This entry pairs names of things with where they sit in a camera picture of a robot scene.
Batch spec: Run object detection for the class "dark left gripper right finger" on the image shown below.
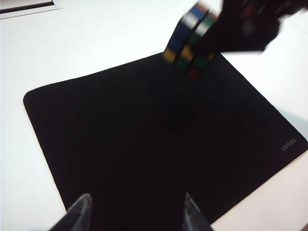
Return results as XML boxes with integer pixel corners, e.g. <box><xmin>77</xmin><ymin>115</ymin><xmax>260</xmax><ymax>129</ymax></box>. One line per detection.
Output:
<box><xmin>182</xmin><ymin>192</ymin><xmax>215</xmax><ymax>231</ymax></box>

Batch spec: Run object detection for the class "multicolour puzzle cube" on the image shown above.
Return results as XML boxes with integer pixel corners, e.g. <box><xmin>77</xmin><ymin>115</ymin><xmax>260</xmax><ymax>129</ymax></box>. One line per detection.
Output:
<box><xmin>163</xmin><ymin>2</ymin><xmax>218</xmax><ymax>81</ymax></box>

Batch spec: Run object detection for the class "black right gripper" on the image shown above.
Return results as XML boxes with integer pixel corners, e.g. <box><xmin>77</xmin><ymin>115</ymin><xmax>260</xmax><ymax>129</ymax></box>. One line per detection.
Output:
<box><xmin>195</xmin><ymin>0</ymin><xmax>308</xmax><ymax>55</ymax></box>

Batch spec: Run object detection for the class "black fabric mouse pad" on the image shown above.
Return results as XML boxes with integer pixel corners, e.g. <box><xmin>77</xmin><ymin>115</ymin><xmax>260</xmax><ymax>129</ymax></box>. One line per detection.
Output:
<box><xmin>23</xmin><ymin>51</ymin><xmax>308</xmax><ymax>231</ymax></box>

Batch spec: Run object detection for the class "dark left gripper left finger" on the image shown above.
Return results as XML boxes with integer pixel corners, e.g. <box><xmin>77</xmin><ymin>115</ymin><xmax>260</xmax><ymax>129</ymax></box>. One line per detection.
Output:
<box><xmin>48</xmin><ymin>193</ymin><xmax>93</xmax><ymax>231</ymax></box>

